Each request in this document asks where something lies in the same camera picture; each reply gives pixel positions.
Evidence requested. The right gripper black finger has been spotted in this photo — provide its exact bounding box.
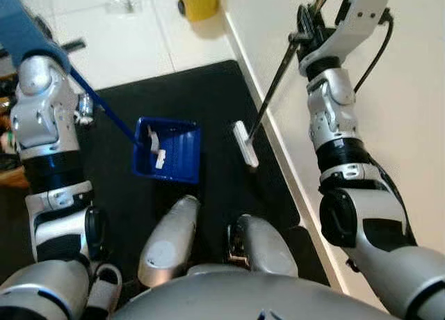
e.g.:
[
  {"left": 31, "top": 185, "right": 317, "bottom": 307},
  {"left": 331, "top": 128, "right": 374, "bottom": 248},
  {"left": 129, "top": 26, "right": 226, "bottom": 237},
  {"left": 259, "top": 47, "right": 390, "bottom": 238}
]
[{"left": 289, "top": 6, "right": 315, "bottom": 48}]

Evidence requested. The black-handled broom with white head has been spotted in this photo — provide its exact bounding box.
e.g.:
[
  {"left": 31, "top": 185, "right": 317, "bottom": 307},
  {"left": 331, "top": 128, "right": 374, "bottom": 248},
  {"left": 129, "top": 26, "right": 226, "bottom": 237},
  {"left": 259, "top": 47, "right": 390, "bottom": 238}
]
[{"left": 232, "top": 0, "right": 339, "bottom": 170}]

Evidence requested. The blue long-handled dustpan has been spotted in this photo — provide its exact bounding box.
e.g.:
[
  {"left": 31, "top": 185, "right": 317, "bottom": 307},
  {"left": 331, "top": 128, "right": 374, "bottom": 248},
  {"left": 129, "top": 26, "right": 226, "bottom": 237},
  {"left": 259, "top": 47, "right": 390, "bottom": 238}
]
[{"left": 68, "top": 67, "right": 203, "bottom": 186}]

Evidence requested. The black floor mat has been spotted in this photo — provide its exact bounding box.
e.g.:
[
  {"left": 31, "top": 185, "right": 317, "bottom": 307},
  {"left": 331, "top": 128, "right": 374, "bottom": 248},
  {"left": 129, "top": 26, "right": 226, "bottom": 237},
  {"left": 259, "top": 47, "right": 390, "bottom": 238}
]
[{"left": 0, "top": 60, "right": 332, "bottom": 301}]

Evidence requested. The clear crushed plastic bottle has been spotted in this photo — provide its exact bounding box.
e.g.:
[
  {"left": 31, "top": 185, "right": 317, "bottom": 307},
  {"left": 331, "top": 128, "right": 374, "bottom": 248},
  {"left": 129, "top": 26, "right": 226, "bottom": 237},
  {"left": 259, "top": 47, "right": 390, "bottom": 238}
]
[{"left": 104, "top": 0, "right": 137, "bottom": 15}]

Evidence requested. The white crumpled wrapper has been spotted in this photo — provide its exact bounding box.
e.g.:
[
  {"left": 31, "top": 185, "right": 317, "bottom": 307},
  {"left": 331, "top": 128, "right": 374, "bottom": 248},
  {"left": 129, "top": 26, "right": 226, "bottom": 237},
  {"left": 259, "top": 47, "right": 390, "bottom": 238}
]
[{"left": 76, "top": 93, "right": 95, "bottom": 127}]

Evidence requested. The silver right robot leg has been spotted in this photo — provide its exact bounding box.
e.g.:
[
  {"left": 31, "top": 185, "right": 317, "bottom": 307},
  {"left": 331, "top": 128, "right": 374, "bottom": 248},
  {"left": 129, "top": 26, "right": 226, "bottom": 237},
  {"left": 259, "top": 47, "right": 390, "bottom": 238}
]
[{"left": 229, "top": 214, "right": 300, "bottom": 278}]

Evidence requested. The silver robot leg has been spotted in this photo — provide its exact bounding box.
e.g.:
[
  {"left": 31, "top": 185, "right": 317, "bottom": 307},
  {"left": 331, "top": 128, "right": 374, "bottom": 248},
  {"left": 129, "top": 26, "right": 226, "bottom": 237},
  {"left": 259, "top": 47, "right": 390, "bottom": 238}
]
[
  {"left": 229, "top": 214, "right": 300, "bottom": 278},
  {"left": 137, "top": 195, "right": 202, "bottom": 288}
]

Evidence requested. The silver left robot leg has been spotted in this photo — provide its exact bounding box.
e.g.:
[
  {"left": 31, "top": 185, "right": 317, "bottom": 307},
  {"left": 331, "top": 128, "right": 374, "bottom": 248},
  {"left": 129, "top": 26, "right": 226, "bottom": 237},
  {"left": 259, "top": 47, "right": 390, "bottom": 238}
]
[{"left": 137, "top": 195, "right": 202, "bottom": 288}]

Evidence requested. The grey robot torso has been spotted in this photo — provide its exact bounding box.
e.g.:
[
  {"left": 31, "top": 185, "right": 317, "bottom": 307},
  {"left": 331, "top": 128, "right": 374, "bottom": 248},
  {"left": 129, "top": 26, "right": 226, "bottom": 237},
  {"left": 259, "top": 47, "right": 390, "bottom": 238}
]
[{"left": 110, "top": 266, "right": 391, "bottom": 320}]

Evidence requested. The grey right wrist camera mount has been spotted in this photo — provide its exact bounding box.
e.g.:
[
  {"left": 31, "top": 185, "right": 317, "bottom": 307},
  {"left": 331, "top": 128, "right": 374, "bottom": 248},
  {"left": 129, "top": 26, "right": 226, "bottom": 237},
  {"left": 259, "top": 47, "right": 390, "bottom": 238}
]
[{"left": 332, "top": 0, "right": 391, "bottom": 58}]

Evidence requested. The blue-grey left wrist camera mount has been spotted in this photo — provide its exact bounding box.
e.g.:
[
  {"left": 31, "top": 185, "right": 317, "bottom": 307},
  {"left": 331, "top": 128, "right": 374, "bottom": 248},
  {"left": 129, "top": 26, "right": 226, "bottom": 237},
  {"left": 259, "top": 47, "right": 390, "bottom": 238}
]
[{"left": 0, "top": 0, "right": 70, "bottom": 65}]

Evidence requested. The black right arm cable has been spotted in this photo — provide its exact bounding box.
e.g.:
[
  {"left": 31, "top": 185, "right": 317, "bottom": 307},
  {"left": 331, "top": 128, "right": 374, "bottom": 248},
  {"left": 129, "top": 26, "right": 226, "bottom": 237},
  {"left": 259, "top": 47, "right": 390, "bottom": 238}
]
[{"left": 354, "top": 10, "right": 394, "bottom": 93}]

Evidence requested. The grey strap loop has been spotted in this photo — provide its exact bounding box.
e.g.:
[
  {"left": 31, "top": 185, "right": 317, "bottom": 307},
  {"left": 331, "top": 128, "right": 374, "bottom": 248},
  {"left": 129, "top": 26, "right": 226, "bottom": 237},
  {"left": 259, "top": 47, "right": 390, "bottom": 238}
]
[{"left": 86, "top": 262, "right": 123, "bottom": 315}]

